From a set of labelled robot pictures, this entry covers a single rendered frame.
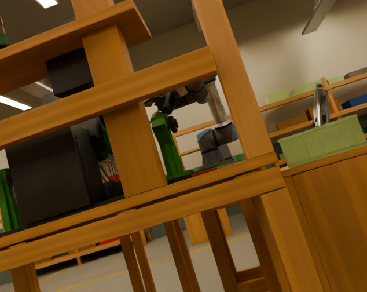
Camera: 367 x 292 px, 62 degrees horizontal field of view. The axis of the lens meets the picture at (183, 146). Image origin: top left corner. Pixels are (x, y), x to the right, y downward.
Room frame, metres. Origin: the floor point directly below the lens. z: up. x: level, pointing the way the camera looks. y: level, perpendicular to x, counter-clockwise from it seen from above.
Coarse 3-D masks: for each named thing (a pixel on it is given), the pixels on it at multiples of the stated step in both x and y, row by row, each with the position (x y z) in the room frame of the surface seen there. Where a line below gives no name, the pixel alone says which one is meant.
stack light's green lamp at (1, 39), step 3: (0, 36) 1.12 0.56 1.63; (3, 36) 1.13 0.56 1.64; (0, 39) 1.12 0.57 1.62; (3, 39) 1.13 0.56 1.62; (6, 39) 1.14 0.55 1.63; (0, 42) 1.12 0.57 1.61; (3, 42) 1.12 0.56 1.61; (6, 42) 1.14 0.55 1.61; (0, 45) 1.12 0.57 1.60; (3, 45) 1.13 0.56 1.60; (6, 45) 1.13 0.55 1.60
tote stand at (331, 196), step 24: (288, 168) 1.78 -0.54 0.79; (312, 168) 1.64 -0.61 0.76; (336, 168) 1.61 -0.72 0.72; (360, 168) 1.58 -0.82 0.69; (312, 192) 1.65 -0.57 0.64; (336, 192) 1.62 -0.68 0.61; (360, 192) 1.59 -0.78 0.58; (312, 216) 1.66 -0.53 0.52; (336, 216) 1.63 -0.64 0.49; (360, 216) 1.60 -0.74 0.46; (312, 240) 1.68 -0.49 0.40; (336, 240) 1.64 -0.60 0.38; (360, 240) 1.61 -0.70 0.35; (336, 264) 1.66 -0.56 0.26; (360, 264) 1.63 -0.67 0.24; (336, 288) 1.67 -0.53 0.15; (360, 288) 1.64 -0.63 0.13
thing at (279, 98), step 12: (360, 72) 6.19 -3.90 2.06; (312, 84) 6.24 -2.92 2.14; (324, 84) 6.19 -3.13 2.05; (336, 84) 6.13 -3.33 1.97; (276, 96) 6.30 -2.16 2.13; (300, 96) 6.19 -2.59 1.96; (360, 96) 6.19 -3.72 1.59; (264, 108) 6.25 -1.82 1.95; (312, 108) 6.31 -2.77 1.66; (336, 108) 6.18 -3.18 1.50; (348, 108) 6.17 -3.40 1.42; (360, 108) 6.11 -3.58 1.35; (288, 120) 6.34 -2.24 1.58; (300, 120) 6.30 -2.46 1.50; (312, 120) 6.23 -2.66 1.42; (276, 132) 6.24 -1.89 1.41
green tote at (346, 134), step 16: (320, 128) 1.66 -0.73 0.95; (336, 128) 1.64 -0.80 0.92; (352, 128) 1.61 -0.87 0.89; (288, 144) 1.72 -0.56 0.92; (304, 144) 1.70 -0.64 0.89; (320, 144) 1.67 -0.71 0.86; (336, 144) 1.65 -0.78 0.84; (352, 144) 1.62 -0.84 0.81; (288, 160) 1.74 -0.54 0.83; (304, 160) 1.71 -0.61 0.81
